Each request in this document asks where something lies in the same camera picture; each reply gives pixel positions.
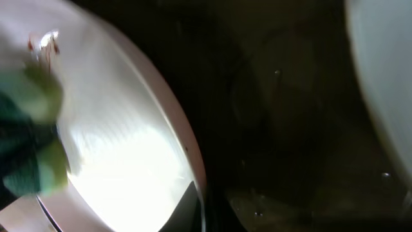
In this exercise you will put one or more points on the green yellow sponge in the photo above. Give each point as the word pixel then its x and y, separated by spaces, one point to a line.
pixel 33 159

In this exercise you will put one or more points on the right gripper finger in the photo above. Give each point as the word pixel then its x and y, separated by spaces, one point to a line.
pixel 186 216

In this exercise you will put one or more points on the white plate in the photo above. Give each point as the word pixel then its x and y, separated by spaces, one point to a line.
pixel 130 148
pixel 380 39

